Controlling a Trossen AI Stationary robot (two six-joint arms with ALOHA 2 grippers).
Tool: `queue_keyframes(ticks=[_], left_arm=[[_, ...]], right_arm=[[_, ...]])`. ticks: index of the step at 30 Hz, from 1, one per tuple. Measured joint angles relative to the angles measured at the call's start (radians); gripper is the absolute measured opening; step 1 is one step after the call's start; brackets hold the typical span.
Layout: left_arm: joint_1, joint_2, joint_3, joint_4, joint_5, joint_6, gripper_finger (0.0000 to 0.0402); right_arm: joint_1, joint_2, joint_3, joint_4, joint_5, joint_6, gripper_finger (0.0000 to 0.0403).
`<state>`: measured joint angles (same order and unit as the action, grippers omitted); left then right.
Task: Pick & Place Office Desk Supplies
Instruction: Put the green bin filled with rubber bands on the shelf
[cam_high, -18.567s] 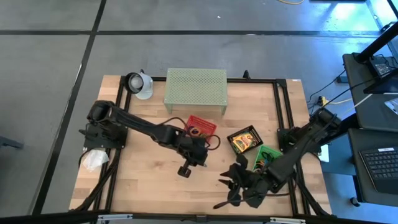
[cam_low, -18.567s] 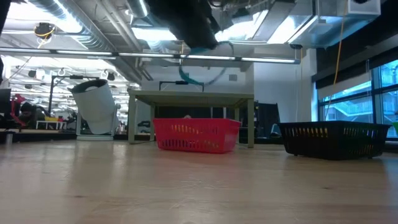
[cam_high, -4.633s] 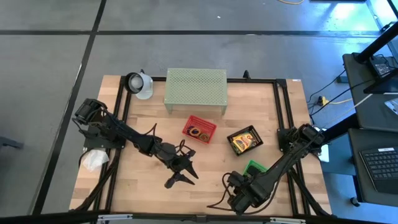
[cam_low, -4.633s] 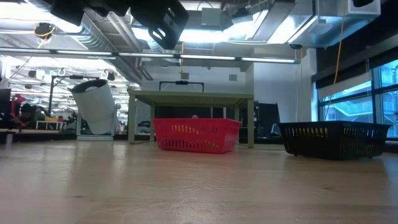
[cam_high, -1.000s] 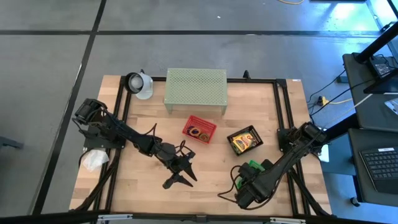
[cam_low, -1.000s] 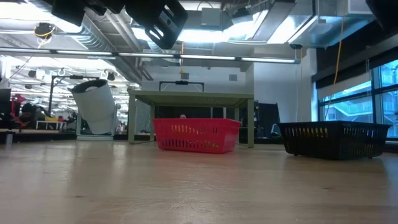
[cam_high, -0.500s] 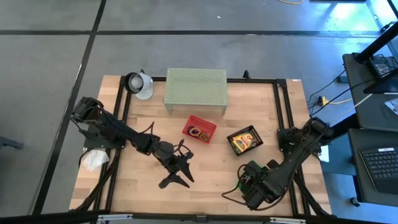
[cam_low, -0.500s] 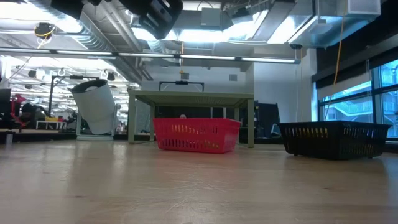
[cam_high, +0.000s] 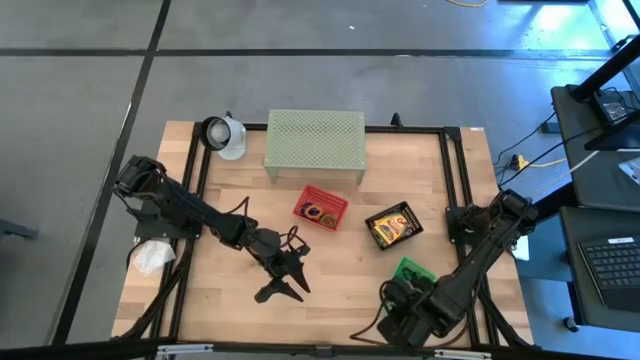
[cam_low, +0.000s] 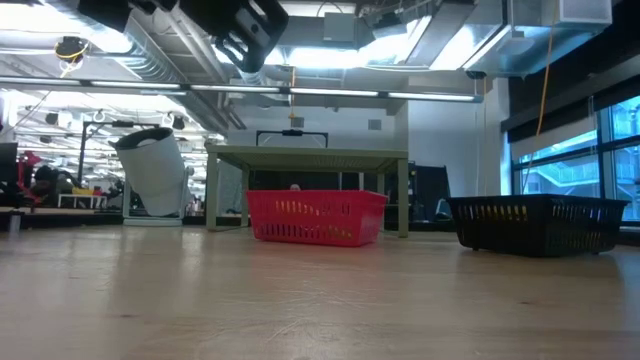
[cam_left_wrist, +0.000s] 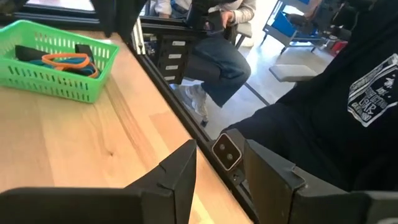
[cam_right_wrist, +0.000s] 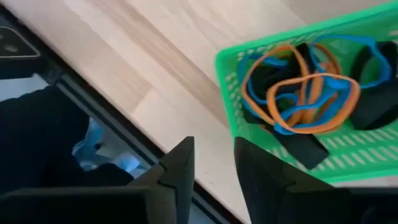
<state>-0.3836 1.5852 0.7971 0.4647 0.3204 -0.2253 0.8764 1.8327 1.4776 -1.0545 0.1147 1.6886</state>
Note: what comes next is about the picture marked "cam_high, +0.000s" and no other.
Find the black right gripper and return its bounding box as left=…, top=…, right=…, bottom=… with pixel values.
left=379, top=277, right=446, bottom=349

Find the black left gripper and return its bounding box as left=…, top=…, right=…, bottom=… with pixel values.
left=247, top=228, right=312, bottom=305

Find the green plastic basket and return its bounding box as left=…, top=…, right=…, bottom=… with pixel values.
left=392, top=256, right=437, bottom=289

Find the black plastic basket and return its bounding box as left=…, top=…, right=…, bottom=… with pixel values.
left=364, top=200, right=425, bottom=252

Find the red plastic basket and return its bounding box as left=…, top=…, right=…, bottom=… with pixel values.
left=292, top=184, right=350, bottom=233

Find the black desk with keyboard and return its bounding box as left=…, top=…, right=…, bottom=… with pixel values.
left=558, top=204, right=640, bottom=334

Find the black desk with adapter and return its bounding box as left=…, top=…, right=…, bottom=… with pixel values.
left=549, top=83, right=640, bottom=214

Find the white crumpled plastic bag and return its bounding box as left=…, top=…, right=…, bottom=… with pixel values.
left=130, top=239, right=177, bottom=277

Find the pale green mesh shelf riser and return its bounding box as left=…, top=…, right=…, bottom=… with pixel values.
left=263, top=109, right=369, bottom=186

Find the black computer keyboard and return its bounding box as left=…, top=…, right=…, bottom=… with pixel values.
left=577, top=236, right=640, bottom=314

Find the dark chair base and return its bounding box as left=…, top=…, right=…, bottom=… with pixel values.
left=0, top=217, right=40, bottom=242

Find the black power adapter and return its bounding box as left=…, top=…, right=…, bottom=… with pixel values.
left=594, top=94, right=630, bottom=125

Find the black diagonal support beam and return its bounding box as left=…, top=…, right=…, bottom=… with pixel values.
left=572, top=33, right=640, bottom=101

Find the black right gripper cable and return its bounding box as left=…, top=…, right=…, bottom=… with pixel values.
left=348, top=279, right=401, bottom=347

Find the silver aluminium rail bracket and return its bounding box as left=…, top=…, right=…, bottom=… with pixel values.
left=432, top=348, right=494, bottom=360
left=156, top=343, right=215, bottom=359

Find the black camera rig beam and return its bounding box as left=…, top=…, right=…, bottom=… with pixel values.
left=0, top=339, right=640, bottom=360

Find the black floor cable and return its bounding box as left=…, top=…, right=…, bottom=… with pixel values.
left=492, top=110, right=559, bottom=167

